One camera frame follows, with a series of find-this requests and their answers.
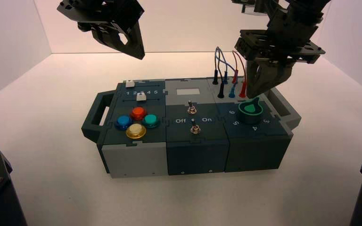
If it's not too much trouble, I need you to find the grey rectangular display screen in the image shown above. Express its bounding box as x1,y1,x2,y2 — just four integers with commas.
176,88,200,96

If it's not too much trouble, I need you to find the green round push button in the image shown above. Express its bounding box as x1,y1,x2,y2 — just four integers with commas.
142,114,161,129

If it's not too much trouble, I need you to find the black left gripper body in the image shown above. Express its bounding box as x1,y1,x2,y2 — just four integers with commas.
57,0,145,34

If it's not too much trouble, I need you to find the blue-plug jumper cable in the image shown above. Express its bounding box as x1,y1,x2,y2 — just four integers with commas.
217,47,237,99

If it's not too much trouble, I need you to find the green teardrop rotary knob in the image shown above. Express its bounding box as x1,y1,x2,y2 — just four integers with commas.
238,97,264,124

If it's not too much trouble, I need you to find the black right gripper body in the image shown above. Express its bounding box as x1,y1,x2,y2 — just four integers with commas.
234,9,325,65

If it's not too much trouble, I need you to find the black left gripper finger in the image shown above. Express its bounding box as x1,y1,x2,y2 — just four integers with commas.
118,23,146,60
91,30,120,51

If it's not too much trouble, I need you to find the yellow round push button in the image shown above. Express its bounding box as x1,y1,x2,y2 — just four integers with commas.
125,123,147,140

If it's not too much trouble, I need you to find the red round push button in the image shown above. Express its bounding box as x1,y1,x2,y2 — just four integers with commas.
130,107,147,121

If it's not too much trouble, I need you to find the red-plug jumper cable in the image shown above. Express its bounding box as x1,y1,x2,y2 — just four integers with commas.
230,49,247,98

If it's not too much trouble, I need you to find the dark teal grey control box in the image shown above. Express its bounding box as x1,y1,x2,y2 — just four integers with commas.
81,77,302,179

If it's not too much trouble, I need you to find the blue round push button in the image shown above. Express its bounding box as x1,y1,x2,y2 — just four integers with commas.
115,115,133,131

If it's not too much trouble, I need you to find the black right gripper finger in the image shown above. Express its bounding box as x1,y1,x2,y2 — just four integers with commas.
257,62,294,94
246,61,263,99

